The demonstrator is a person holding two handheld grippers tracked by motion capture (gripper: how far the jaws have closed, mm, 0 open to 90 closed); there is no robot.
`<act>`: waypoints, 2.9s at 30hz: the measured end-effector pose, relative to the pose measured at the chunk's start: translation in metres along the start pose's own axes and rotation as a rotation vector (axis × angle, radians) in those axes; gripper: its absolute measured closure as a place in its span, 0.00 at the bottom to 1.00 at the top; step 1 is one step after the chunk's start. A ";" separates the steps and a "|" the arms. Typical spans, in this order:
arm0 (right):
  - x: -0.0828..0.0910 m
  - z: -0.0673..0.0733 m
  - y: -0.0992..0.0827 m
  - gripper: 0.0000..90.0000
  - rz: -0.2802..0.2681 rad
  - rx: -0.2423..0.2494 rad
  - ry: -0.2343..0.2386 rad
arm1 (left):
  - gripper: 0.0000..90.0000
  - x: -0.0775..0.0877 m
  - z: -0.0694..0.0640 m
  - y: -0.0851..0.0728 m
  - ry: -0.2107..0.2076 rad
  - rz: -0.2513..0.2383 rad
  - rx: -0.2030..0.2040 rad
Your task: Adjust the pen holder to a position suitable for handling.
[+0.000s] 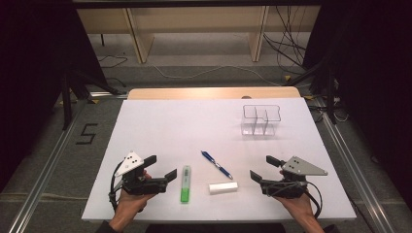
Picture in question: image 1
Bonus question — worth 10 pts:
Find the dark curtain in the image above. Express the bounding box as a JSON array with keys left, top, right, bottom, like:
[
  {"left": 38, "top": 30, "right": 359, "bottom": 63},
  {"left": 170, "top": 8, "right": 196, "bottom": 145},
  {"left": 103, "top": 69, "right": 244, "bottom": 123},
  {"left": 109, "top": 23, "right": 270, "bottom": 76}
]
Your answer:
[
  {"left": 0, "top": 0, "right": 108, "bottom": 192},
  {"left": 304, "top": 0, "right": 412, "bottom": 208}
]

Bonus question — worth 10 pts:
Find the clear acrylic organizer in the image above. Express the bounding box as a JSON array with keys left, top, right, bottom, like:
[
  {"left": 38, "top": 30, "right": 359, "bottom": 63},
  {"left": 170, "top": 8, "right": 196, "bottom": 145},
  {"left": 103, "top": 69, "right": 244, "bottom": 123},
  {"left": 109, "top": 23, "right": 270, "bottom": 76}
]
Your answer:
[{"left": 241, "top": 104, "right": 282, "bottom": 137}]

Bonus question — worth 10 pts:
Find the black cable bundle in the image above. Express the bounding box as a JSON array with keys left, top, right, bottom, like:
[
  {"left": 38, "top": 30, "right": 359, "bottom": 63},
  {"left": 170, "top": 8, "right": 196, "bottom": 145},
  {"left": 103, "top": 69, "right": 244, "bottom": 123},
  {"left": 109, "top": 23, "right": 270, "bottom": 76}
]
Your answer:
[{"left": 262, "top": 5, "right": 308, "bottom": 69}]

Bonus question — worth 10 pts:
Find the light wooden table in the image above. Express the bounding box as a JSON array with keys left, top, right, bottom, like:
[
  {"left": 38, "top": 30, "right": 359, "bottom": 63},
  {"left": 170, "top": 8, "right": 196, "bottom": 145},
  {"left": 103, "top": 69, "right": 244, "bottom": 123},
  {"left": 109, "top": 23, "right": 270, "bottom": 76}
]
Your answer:
[{"left": 127, "top": 86, "right": 302, "bottom": 101}]

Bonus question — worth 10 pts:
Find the black tripod stand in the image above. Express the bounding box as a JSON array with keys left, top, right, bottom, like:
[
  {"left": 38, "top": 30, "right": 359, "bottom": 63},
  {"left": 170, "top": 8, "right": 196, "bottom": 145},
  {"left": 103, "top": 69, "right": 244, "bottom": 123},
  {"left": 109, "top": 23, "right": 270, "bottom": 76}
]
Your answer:
[{"left": 60, "top": 66, "right": 122, "bottom": 131}]

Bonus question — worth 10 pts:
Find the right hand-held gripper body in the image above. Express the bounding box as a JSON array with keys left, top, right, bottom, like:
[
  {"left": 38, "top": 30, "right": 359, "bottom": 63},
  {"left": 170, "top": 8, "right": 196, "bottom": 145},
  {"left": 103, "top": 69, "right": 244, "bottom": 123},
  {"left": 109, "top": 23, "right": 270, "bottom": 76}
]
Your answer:
[{"left": 260, "top": 155, "right": 328, "bottom": 199}]

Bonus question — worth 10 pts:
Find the right hand-held gripper cable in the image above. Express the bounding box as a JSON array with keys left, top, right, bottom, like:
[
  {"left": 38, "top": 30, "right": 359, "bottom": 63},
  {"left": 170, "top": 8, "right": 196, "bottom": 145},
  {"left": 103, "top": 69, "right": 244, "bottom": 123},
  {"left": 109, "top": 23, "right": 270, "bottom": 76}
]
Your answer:
[{"left": 303, "top": 180, "right": 325, "bottom": 219}]

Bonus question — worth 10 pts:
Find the white table cover sheet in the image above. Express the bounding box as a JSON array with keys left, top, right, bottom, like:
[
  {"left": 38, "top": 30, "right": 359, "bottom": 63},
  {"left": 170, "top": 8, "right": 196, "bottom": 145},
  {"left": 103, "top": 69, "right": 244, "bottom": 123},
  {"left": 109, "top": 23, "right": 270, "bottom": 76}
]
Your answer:
[{"left": 81, "top": 97, "right": 358, "bottom": 223}]

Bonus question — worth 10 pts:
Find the long aluminium floor rail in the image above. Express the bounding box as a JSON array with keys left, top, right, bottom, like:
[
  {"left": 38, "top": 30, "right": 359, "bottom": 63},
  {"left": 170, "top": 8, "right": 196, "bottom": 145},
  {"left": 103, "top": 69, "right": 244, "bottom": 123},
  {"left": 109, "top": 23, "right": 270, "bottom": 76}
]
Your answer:
[
  {"left": 7, "top": 100, "right": 90, "bottom": 233},
  {"left": 315, "top": 96, "right": 396, "bottom": 233}
]

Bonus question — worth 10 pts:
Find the black metal stand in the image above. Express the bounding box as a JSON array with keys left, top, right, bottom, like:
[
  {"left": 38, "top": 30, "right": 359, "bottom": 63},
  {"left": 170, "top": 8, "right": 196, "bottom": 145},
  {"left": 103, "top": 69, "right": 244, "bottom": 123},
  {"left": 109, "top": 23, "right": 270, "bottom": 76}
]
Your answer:
[{"left": 285, "top": 54, "right": 339, "bottom": 125}]

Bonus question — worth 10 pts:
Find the white eraser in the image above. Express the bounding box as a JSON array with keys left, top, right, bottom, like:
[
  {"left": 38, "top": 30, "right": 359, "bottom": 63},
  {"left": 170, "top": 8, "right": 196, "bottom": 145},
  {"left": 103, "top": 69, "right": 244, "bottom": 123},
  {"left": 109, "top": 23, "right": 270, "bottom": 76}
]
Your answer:
[{"left": 209, "top": 182, "right": 239, "bottom": 196}]

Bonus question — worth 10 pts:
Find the person's right hand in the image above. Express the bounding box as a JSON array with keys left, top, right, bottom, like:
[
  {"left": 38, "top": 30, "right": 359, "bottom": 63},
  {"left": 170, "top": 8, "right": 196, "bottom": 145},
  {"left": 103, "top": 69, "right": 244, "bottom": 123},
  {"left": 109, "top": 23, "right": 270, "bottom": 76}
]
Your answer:
[{"left": 273, "top": 170, "right": 318, "bottom": 225}]

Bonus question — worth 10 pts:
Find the green highlighter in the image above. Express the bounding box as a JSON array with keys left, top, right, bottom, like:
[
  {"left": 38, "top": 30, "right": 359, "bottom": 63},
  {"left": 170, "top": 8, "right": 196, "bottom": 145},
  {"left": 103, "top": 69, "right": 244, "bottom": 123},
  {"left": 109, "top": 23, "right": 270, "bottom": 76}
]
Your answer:
[{"left": 180, "top": 165, "right": 192, "bottom": 204}]

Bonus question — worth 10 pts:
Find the blue pen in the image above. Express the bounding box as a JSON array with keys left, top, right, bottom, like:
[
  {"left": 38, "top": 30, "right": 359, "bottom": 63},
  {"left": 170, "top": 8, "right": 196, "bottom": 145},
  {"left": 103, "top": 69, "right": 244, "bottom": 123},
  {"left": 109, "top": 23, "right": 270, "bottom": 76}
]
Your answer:
[{"left": 200, "top": 150, "right": 234, "bottom": 181}]

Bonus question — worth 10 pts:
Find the black floor cable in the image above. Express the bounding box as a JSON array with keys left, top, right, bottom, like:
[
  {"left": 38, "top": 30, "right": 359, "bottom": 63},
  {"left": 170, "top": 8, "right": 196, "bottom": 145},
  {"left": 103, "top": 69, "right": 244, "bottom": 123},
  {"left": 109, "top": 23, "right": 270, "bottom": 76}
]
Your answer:
[{"left": 97, "top": 54, "right": 129, "bottom": 69}]

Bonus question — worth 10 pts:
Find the short aluminium rail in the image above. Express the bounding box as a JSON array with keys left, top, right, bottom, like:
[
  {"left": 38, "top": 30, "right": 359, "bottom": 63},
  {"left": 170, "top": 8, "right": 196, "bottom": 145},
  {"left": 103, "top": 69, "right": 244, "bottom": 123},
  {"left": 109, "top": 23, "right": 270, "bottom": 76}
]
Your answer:
[{"left": 87, "top": 90, "right": 129, "bottom": 100}]

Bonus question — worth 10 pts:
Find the person's left hand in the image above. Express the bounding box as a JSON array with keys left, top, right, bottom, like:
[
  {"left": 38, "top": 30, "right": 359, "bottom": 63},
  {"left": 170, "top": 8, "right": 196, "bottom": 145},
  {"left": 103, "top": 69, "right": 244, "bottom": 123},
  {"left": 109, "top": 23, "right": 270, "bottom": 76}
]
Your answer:
[{"left": 113, "top": 171, "right": 157, "bottom": 225}]

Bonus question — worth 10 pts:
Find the light wooden desk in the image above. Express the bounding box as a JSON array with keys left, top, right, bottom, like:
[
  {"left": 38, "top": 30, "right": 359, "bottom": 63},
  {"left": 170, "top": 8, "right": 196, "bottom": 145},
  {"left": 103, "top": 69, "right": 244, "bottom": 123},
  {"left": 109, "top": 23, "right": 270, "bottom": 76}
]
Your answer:
[{"left": 77, "top": 5, "right": 322, "bottom": 65}]

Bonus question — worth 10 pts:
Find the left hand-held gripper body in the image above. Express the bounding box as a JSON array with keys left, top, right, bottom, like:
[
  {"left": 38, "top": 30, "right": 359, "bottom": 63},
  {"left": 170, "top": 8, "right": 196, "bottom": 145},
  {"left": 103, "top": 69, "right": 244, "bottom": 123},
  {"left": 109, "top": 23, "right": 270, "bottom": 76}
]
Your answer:
[{"left": 115, "top": 150, "right": 169, "bottom": 196}]

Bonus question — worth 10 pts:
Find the white floor cable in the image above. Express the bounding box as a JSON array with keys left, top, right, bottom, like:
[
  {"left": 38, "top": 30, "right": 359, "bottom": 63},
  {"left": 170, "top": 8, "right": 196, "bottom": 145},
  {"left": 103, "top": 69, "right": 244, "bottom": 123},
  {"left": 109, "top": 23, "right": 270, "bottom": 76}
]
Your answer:
[{"left": 152, "top": 64, "right": 283, "bottom": 87}]

